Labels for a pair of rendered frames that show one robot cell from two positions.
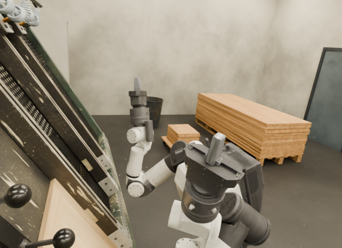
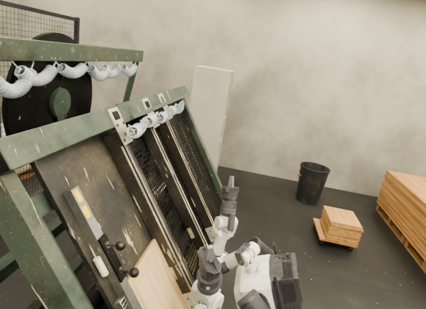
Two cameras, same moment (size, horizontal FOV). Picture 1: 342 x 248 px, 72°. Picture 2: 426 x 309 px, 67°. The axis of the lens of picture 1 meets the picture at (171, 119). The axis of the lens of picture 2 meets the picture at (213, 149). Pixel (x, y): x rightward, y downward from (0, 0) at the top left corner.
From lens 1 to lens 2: 84 cm
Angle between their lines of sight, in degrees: 27
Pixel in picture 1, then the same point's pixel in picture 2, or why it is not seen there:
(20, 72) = (157, 154)
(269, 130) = not seen: outside the picture
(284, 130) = not seen: outside the picture
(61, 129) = (176, 200)
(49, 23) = (214, 74)
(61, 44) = (221, 95)
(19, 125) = (141, 200)
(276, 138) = not seen: outside the picture
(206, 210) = (203, 286)
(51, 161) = (154, 227)
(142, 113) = (228, 206)
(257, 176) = (295, 289)
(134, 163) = (217, 244)
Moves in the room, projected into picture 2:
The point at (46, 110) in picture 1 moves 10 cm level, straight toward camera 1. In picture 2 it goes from (168, 183) to (166, 189)
